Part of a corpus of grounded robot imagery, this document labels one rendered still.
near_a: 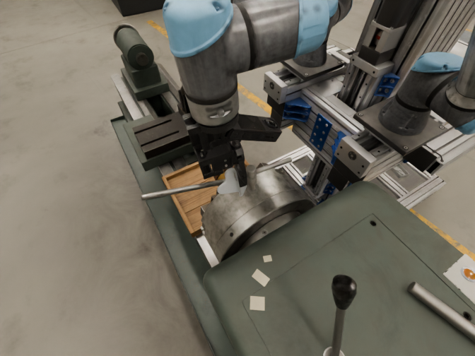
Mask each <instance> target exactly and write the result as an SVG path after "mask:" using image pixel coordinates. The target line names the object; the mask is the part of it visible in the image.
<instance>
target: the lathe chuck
mask: <svg viewBox="0 0 475 356"><path fill-rule="evenodd" d="M279 169H280V171H281V172H282V173H284V174H279V173H278V172H276V170H275V168H273V169H271V170H267V171H265V172H261V173H259V174H257V185H258V186H259V191H258V192H257V193H255V194H249V193H247V191H246V190H245V192H244V194H243V196H241V197H240V195H239V192H233V193H229V194H219V195H217V197H215V199H214V200H212V202H211V203H210V204H209V206H208V207H207V209H206V210H205V212H204V214H203V216H202V218H201V222H202V223H204V225H205V228H206V229H205V231H204V229H203V227H202V226H201V231H202V233H203V234H204V236H205V238H206V240H207V242H208V243H209V246H210V247H211V249H212V251H213V253H214V254H215V249H216V245H217V243H218V242H219V240H220V239H221V237H222V236H223V235H224V234H225V232H226V231H227V230H228V229H229V228H230V227H231V226H232V225H233V224H234V223H235V222H236V221H237V220H238V219H239V218H241V217H242V216H243V215H244V214H245V213H247V212H248V211H249V210H251V209H252V208H254V207H255V206H257V205H258V204H260V203H261V202H263V201H265V200H267V199H268V198H271V197H272V196H275V195H277V194H279V193H282V192H285V191H289V190H293V189H299V190H302V189H301V188H300V187H299V186H298V185H297V184H296V183H295V182H294V181H293V179H292V178H291V177H290V176H289V175H288V174H287V173H286V171H285V170H283V169H281V168H279Z"/></svg>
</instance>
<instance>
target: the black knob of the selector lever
mask: <svg viewBox="0 0 475 356"><path fill-rule="evenodd" d="M332 294H333V298H334V302H335V305H336V306H337V307H338V308H339V309H342V310H346V309H348V308H349V306H350V305H351V303H352V301H353V299H354V298H355V296H356V294H357V284H356V282H355V280H354V279H353V278H351V277H350V276H348V275H343V274H339V275H335V276H334V277H333V281H332Z"/></svg>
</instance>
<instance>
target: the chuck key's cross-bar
mask: <svg viewBox="0 0 475 356"><path fill-rule="evenodd" d="M290 162H292V158H291V157H289V158H286V159H283V160H279V161H277V162H274V163H271V164H269V165H265V166H263V167H260V168H257V169H256V174H259V173H261V172H265V171H267V170H271V169H273V168H275V167H279V166H282V165H284V164H287V163H290ZM224 181H225V179H220V180H216V181H212V182H204V183H200V184H194V185H189V186H183V187H178V188H174V189H168V190H163V191H157V192H152V193H148V194H142V195H141V200H142V201H143V200H147V199H151V198H158V197H161V196H169V195H173V194H179V193H183V192H187V191H193V190H197V189H204V188H208V187H212V186H219V185H221V184H222V183H223V182H224Z"/></svg>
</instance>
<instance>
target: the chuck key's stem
mask: <svg viewBox="0 0 475 356"><path fill-rule="evenodd" d="M246 172H247V175H248V178H247V184H248V185H249V186H250V187H249V188H250V191H254V190H256V189H255V185H256V184H257V175H256V167H255V166H254V165H248V166H247V167H246Z"/></svg>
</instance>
